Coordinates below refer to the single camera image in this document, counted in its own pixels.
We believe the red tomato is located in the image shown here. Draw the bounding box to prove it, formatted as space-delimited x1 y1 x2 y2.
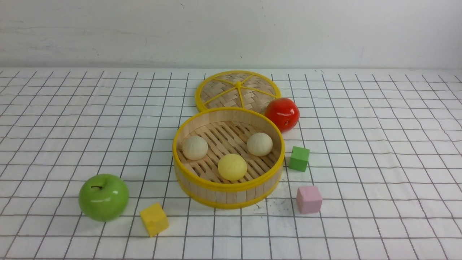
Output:
264 98 300 133

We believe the bamboo steamer tray yellow rim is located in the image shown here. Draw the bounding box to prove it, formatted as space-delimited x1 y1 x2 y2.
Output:
172 108 285 209

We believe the yellow cube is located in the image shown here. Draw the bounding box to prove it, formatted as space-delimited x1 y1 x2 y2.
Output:
140 203 169 237

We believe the pink cube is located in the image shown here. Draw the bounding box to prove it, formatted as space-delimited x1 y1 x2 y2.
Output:
296 185 322 214

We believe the green apple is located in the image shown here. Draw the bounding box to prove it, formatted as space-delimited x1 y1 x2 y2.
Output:
79 173 129 222

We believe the green cube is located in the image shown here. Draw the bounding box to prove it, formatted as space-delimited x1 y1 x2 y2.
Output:
288 146 310 172

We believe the woven bamboo steamer lid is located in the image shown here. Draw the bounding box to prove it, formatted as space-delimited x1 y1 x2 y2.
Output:
195 70 282 114

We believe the yellow bun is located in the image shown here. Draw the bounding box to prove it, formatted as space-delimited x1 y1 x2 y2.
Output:
218 153 247 181

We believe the white bun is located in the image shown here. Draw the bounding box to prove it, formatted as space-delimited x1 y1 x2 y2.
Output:
247 132 273 157
182 135 209 161

